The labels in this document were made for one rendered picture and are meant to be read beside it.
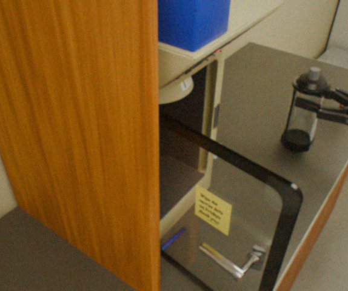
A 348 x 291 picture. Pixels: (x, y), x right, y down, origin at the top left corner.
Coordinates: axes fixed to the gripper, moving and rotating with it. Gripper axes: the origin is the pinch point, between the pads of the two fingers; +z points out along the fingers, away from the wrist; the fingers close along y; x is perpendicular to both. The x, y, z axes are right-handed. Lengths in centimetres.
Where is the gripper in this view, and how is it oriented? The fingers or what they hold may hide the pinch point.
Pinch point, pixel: (309, 96)
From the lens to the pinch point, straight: 124.2
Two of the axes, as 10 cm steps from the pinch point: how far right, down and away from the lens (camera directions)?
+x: 0.0, 7.8, 6.2
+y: -6.0, 5.0, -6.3
